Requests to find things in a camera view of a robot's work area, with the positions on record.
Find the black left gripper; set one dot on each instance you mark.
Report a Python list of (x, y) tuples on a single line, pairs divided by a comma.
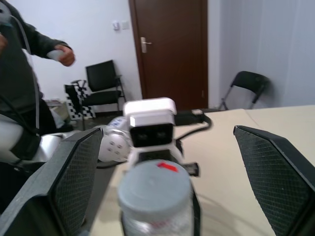
[(157, 153)]

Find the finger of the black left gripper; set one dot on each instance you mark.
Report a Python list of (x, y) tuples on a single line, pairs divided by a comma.
[(122, 225)]

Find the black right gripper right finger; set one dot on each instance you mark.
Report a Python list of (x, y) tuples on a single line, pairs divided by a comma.
[(275, 172)]

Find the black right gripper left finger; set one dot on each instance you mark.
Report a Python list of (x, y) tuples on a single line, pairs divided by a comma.
[(71, 172)]

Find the clear plastic jar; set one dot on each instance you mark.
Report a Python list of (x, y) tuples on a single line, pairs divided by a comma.
[(157, 225)]

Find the grey jar lid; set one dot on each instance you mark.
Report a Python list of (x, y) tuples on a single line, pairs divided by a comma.
[(152, 186)]

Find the white hand controller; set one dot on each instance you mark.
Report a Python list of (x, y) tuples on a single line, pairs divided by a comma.
[(54, 54)]

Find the person's left hand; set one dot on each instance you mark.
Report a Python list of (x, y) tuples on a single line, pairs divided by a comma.
[(67, 57)]

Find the person's right hand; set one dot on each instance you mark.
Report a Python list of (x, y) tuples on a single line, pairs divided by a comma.
[(2, 43)]

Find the black white checkerboard panel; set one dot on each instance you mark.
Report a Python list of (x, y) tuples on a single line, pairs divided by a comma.
[(73, 108)]

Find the silver robot torso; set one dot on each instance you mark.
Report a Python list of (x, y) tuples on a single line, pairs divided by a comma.
[(8, 137)]

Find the black folding chair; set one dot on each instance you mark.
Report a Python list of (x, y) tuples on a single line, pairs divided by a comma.
[(248, 81)]

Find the black office chair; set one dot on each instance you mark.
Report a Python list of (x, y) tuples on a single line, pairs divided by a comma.
[(101, 73)]

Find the person in dark jacket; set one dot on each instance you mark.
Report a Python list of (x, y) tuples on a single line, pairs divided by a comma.
[(14, 73)]

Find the brown wooden door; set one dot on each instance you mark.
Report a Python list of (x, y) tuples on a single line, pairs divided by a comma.
[(172, 54)]

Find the white wall device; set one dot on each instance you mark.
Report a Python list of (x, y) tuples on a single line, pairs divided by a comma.
[(115, 25)]

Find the white light switch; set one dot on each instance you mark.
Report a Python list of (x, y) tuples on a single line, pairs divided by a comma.
[(125, 24)]

